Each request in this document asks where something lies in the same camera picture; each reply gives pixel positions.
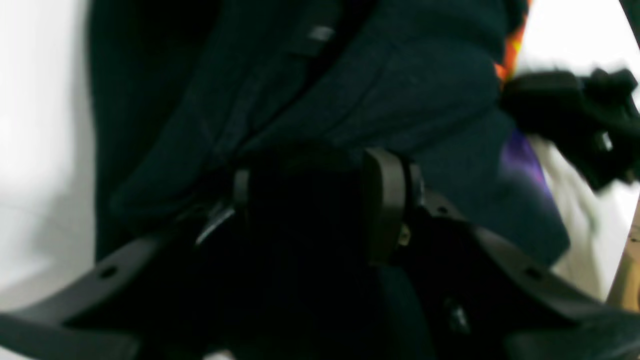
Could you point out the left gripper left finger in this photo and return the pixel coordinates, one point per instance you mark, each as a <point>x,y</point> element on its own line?
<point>134,304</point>

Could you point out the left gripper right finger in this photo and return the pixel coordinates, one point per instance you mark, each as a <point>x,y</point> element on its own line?
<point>482,298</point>

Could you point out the black printed t-shirt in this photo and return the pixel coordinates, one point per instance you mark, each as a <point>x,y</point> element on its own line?
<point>184,91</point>

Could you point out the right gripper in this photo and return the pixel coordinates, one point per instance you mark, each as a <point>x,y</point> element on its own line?
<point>592,120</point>

